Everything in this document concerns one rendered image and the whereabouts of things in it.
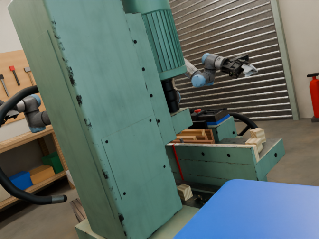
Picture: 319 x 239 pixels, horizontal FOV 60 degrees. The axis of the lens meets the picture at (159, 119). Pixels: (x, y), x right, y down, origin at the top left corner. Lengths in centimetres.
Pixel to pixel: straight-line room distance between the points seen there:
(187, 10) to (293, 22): 162
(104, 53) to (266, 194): 60
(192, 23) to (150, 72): 377
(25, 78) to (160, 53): 349
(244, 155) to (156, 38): 46
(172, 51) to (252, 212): 80
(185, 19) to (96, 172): 412
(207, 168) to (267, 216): 79
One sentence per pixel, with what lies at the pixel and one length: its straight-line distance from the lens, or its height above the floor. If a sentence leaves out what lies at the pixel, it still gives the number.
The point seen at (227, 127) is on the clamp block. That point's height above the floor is 93.
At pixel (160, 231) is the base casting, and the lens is 85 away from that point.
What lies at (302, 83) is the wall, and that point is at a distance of 404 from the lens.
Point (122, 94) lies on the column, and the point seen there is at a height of 121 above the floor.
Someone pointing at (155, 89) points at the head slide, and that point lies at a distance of 87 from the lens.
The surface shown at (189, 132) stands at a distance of 109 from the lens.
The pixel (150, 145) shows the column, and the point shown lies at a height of 104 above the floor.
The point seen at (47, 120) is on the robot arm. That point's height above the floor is 114.
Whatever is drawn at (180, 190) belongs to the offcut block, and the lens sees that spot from 94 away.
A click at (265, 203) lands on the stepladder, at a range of 19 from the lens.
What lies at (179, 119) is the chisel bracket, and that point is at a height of 104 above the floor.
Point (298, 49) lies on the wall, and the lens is 397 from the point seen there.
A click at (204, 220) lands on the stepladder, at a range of 18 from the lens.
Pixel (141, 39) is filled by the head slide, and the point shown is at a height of 134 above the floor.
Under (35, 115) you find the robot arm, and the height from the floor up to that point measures 118.
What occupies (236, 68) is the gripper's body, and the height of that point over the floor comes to 111.
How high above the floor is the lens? 126
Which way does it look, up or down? 11 degrees down
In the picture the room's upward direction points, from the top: 16 degrees counter-clockwise
